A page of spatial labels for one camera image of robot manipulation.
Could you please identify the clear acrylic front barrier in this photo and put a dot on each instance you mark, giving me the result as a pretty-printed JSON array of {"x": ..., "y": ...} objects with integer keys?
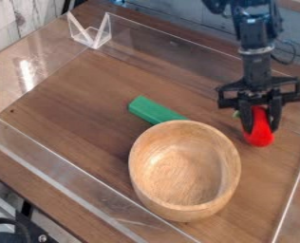
[{"x": 80, "y": 201}]

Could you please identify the wooden bowl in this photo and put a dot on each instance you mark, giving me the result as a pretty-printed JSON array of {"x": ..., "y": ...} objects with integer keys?
[{"x": 185, "y": 169}]

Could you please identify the red plush strawberry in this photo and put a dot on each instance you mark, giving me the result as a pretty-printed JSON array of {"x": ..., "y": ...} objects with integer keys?
[{"x": 261, "y": 135}]

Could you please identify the green rectangular block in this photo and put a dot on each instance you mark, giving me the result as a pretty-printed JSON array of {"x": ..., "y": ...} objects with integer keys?
[{"x": 153, "y": 112}]

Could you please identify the black clamp with cable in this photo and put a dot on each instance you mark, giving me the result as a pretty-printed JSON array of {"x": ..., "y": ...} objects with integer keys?
[{"x": 18, "y": 229}]

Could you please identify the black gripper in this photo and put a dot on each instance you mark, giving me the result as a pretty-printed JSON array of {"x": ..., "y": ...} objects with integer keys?
[{"x": 277, "y": 91}]

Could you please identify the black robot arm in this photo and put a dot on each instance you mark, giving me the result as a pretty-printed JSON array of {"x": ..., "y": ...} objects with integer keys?
[{"x": 257, "y": 24}]

